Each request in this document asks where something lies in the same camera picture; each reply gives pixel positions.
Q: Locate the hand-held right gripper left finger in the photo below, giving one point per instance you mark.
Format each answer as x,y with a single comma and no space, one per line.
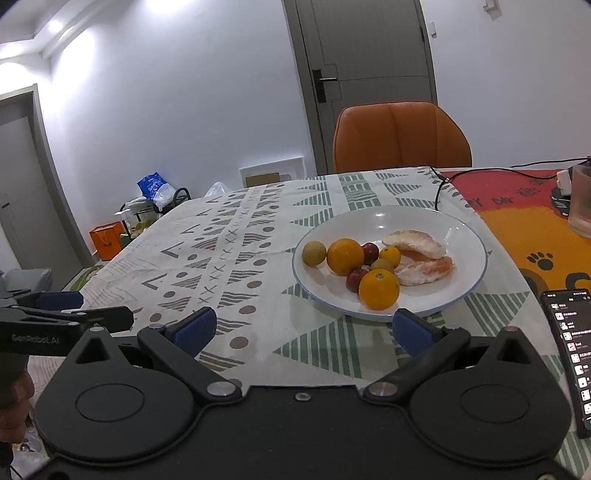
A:
196,330

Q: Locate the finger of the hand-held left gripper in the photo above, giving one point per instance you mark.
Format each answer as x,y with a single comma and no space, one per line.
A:
55,301
92,317

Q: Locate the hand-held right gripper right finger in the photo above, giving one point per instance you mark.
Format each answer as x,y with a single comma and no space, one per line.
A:
411,330

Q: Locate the white plate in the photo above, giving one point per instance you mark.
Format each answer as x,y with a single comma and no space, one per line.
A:
434,300

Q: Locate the orange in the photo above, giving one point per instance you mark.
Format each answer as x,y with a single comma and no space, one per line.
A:
345,256
378,290

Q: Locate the peeled pomelo segment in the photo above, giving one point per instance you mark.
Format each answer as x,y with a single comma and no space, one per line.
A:
415,243
427,272

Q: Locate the small green fruit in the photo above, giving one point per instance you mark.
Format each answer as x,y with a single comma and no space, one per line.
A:
382,265
314,253

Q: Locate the small red jujube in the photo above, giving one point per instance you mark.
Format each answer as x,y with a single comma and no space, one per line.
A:
354,279

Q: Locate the small kumquat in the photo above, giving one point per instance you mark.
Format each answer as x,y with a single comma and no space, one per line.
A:
390,256

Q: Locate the dark red plum back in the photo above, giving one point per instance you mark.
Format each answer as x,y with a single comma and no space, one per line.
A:
371,251

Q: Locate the person's left hand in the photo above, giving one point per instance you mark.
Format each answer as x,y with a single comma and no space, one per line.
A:
16,424

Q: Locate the grey cushion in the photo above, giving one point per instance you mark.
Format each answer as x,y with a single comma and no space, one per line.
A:
27,278

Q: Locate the green patterned item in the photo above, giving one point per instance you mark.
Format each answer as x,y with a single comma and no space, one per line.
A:
87,274

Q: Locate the orange paper bag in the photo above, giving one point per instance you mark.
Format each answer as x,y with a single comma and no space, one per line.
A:
106,241

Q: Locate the grey side door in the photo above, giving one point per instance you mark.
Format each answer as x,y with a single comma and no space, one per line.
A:
27,184

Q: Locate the black metal rack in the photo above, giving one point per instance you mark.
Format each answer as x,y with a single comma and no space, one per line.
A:
178,194

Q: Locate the red orange paw-print mat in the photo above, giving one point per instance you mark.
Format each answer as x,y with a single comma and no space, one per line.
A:
508,230

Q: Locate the clear plastic bag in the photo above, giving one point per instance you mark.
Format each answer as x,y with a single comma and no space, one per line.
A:
217,189

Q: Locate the blue white plastic bag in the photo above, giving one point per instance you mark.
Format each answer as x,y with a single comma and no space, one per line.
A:
154,185

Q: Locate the black smartphone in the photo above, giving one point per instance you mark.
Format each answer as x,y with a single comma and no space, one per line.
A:
570,360

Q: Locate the orange leather chair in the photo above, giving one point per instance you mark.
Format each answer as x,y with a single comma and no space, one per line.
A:
401,138

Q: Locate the frosted plastic cup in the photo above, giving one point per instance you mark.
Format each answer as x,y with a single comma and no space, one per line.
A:
581,203

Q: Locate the white power adapter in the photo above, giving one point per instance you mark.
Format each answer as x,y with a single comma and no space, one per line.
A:
564,181

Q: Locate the white wall switch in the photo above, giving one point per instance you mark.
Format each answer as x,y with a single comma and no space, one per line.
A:
492,4
432,29

